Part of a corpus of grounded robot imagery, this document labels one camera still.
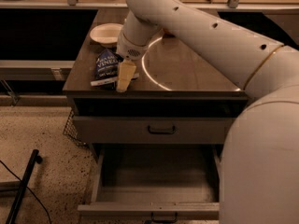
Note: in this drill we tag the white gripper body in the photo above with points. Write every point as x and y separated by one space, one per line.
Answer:
130 49

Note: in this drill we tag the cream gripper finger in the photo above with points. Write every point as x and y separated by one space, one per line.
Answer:
126 71

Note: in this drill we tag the blue vinegar chip bag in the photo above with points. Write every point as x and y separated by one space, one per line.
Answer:
106 69

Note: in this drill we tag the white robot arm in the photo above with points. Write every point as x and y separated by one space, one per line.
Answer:
259 180

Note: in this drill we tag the closed upper drawer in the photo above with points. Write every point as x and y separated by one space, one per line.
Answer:
181 131

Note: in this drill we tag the grey drawer cabinet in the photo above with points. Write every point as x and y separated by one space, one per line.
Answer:
173 82

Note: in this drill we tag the open middle drawer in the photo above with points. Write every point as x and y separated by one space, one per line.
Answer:
156 183

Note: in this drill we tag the white bowl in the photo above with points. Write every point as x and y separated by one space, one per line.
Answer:
106 34

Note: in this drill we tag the black metal stand leg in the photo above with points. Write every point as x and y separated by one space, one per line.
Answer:
35 158

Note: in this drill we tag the wire mesh basket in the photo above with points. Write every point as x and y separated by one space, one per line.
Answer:
71 132

